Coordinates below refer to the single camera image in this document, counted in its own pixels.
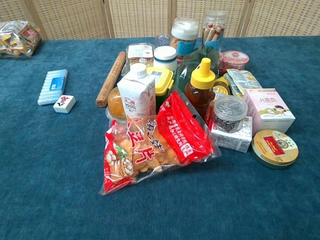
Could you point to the small clear plastic bottle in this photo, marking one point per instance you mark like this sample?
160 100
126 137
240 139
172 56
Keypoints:
162 40

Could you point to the clear jar white lid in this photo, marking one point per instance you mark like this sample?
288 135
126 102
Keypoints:
184 37

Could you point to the orange jelly cup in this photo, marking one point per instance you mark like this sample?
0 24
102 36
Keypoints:
115 103

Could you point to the green transparent plastic bag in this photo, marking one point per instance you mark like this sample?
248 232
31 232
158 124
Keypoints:
186 66

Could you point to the yellow lidded container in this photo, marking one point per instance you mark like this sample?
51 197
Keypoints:
162 81

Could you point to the clear bag of snacks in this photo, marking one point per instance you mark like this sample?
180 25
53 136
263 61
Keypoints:
17 38

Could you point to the clear jar of stick biscuits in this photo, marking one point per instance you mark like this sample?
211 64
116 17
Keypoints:
213 32

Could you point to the white printed carton box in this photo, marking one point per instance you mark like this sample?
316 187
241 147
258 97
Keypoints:
233 140

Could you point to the pink and white carton box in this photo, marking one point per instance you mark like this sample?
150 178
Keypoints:
270 110

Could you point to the woven folding screen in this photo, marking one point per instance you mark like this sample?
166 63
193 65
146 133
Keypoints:
140 17

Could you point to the clear tub of dark beads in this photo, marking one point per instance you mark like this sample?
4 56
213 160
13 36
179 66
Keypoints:
228 113

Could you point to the white jar blue band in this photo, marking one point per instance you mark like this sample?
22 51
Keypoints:
165 58

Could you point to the green white sachet pack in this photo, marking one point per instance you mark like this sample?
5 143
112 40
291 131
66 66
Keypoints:
243 80

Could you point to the small honey jar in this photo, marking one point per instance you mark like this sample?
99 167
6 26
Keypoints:
221 87

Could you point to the round gold tin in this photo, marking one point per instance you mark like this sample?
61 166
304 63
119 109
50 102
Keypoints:
275 148

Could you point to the honey bottle yellow cap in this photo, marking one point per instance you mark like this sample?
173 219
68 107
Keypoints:
200 90

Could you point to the white juice carton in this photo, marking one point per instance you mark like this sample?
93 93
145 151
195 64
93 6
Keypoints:
137 96

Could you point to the blue velvet tablecloth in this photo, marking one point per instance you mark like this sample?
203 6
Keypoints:
50 175

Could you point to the white mahjong tile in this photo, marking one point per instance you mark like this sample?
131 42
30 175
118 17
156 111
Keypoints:
64 104

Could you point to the wooden rolling pin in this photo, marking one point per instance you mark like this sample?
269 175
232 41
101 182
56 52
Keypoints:
111 78

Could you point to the red chip snack bag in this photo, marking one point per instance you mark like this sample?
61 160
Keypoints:
130 155

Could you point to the clear packaged bread tray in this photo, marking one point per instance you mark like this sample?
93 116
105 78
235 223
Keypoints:
139 55

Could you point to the light blue ribbed box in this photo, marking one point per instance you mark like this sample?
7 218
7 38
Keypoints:
52 87

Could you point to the red sealed snack pouch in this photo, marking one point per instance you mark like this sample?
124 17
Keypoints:
182 130

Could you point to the pink yogurt cup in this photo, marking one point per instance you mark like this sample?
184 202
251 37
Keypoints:
233 61

